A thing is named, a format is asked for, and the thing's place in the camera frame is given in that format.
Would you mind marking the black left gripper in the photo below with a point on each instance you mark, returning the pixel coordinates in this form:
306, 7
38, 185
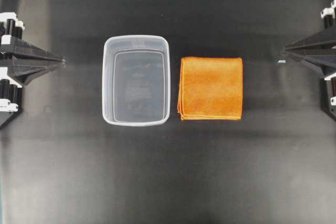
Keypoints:
16, 73

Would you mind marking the clear plastic container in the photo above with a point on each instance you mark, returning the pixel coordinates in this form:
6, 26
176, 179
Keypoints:
136, 80

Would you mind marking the folded orange towel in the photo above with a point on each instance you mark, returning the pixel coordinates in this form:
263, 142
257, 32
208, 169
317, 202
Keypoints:
210, 89

